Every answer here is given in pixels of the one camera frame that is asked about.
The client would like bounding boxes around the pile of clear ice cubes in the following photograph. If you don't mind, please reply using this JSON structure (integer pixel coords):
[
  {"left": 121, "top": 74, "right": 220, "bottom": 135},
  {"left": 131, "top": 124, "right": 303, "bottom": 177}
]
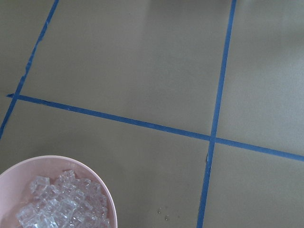
[{"left": 16, "top": 170, "right": 111, "bottom": 228}]

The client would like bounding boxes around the pink bowl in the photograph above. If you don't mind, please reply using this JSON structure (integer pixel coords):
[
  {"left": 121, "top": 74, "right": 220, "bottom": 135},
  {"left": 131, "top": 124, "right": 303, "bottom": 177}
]
[{"left": 0, "top": 155, "right": 118, "bottom": 228}]

